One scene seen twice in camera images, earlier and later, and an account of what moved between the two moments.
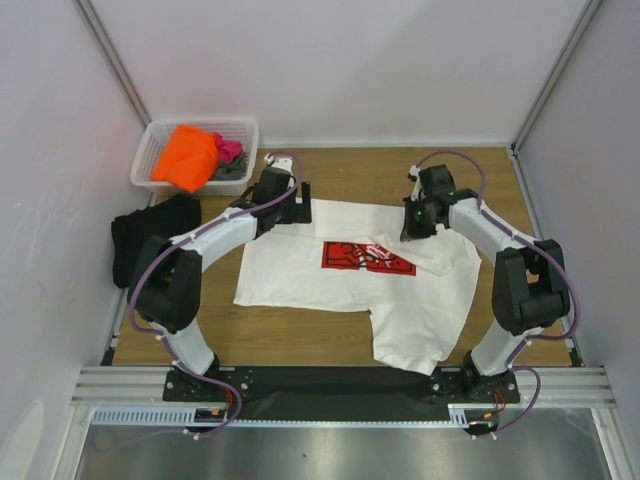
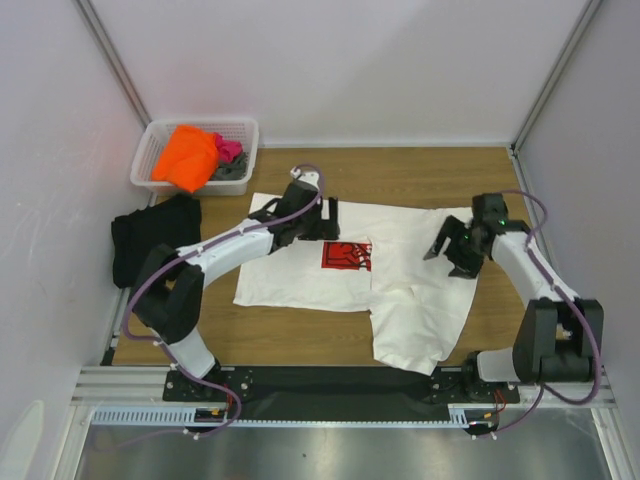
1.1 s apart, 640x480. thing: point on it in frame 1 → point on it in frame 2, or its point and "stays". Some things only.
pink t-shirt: (227, 149) stays
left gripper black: (299, 213) → (324, 229)
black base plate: (290, 386) stays
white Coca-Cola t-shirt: (351, 257) stays
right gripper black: (412, 230) → (461, 245)
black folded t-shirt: (167, 219) stays
